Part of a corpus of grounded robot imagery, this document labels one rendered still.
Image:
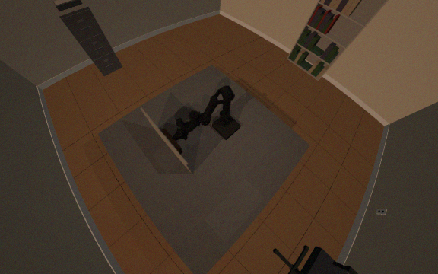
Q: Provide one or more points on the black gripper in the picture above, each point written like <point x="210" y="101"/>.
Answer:
<point x="183" y="131"/>

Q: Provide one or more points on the tan flat rectangular board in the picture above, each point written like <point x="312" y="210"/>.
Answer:
<point x="167" y="142"/>

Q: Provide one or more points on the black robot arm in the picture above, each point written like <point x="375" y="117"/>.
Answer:
<point x="204" y="118"/>

